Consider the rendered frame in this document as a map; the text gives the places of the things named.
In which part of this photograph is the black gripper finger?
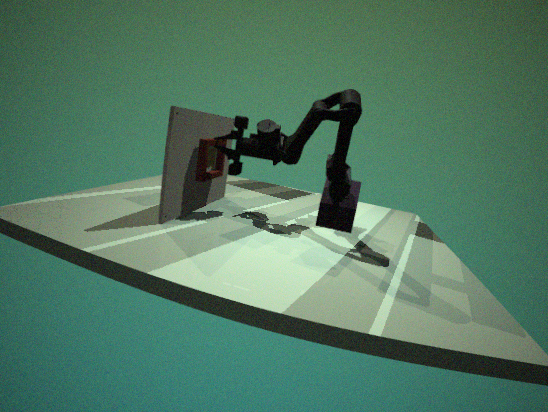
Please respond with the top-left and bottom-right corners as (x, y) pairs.
(214, 131), (235, 140)
(213, 145), (235, 160)

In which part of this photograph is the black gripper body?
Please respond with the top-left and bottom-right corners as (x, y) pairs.
(227, 116), (259, 175)

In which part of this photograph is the dark red rectangular picture frame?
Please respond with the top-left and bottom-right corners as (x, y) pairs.
(196, 139), (227, 182)

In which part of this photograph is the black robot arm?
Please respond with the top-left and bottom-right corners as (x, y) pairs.
(249, 89), (362, 198)

